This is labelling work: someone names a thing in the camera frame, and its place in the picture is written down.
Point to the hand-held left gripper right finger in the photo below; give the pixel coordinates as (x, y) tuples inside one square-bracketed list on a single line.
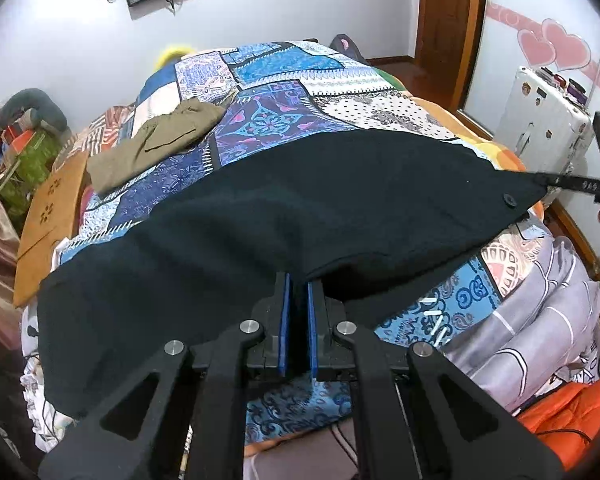
[(314, 332)]

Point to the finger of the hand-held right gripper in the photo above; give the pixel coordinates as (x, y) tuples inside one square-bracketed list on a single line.
[(570, 182)]

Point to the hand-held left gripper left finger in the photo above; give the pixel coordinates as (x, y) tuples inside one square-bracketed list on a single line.
[(282, 327)]

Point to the black pants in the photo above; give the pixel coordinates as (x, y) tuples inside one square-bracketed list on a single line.
[(280, 210)]

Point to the olive pants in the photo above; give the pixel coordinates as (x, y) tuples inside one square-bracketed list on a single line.
[(165, 135)]

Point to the white suitcase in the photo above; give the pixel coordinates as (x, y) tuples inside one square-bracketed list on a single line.
[(540, 120)]

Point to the grey striped duvet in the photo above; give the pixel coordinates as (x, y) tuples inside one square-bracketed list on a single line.
[(530, 310)]

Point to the orange jacket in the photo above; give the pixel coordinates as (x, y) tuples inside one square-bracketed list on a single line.
[(570, 415)]

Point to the blue patchwork printed blanket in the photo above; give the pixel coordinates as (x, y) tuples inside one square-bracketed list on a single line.
[(280, 85)]

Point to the white floral sheet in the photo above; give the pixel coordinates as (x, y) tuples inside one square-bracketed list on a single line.
[(37, 390)]

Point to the wooden lap table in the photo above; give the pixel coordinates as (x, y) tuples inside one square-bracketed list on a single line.
[(45, 220)]

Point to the dark grey bag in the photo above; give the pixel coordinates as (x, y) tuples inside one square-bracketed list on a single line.
[(347, 46)]

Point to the orange striped sheet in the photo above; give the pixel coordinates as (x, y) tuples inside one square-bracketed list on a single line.
[(110, 130)]

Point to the yellow curved cushion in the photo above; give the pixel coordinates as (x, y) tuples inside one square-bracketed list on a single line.
[(172, 55)]

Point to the green storage basket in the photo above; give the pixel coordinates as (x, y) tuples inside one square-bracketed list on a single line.
[(32, 165)]

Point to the grey neck pillow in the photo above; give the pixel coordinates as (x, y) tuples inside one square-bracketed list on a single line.
[(35, 102)]

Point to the pink heart wall sticker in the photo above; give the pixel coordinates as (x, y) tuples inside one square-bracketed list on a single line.
[(555, 45)]

